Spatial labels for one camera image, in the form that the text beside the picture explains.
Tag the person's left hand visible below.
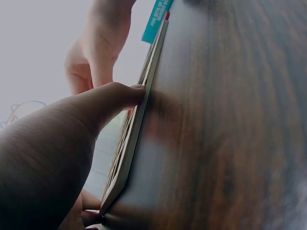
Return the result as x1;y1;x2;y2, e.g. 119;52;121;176
0;81;146;230

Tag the person's right hand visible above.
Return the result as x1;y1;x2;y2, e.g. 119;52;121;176
64;0;136;96

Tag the wooden puzzle board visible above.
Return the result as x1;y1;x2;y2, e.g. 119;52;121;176
99;11;172;216

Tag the teal printed box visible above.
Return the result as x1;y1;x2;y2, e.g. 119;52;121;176
141;0;174;44

